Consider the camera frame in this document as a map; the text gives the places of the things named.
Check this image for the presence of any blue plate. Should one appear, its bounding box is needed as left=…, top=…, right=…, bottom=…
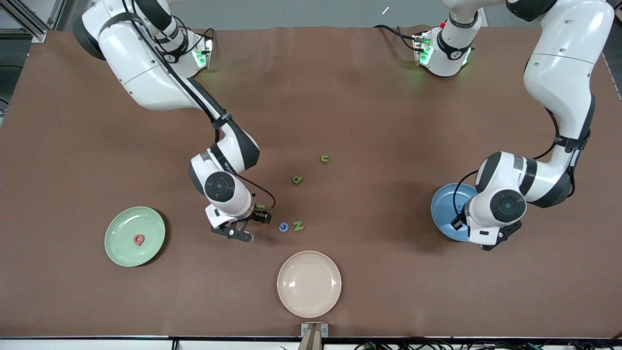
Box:
left=431, top=183, right=479, bottom=243

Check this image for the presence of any beige plate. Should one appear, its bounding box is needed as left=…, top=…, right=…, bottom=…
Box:
left=277, top=250, right=342, bottom=318

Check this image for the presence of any green plate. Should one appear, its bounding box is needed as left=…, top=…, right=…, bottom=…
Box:
left=104, top=206, right=166, bottom=267

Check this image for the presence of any brown table cover sheet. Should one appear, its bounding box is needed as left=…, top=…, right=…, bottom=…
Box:
left=0, top=25, right=622, bottom=339

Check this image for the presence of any white table edge strip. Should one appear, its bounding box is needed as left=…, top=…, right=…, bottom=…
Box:
left=0, top=335, right=622, bottom=350

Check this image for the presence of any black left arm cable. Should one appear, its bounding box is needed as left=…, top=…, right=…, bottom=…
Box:
left=453, top=107, right=581, bottom=222

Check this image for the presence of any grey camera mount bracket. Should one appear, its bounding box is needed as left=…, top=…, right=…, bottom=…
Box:
left=297, top=322, right=329, bottom=350

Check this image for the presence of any black cable bundle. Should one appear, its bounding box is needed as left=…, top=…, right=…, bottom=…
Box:
left=355, top=338, right=622, bottom=350

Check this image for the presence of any black base power cable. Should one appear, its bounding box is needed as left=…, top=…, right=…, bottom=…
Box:
left=373, top=23, right=423, bottom=52
left=187, top=25, right=217, bottom=42

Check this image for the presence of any aluminium frame profile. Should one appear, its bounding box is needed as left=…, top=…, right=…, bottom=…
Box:
left=0, top=0, right=66, bottom=42

